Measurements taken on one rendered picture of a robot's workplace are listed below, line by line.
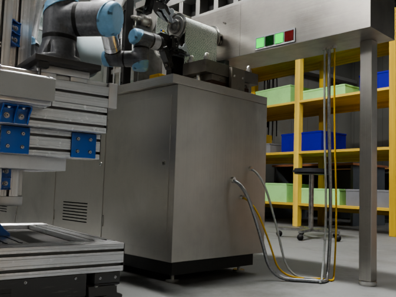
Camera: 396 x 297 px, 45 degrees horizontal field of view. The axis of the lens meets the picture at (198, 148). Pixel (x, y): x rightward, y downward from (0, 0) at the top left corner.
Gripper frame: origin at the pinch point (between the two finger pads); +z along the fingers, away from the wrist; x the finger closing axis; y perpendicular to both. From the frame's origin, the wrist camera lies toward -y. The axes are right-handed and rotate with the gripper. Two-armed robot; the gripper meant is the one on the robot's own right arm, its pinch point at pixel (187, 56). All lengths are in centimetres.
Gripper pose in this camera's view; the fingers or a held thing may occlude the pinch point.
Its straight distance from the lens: 251.5
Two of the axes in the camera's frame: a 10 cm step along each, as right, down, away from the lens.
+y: 0.3, -10.0, 0.8
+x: -7.0, 0.4, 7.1
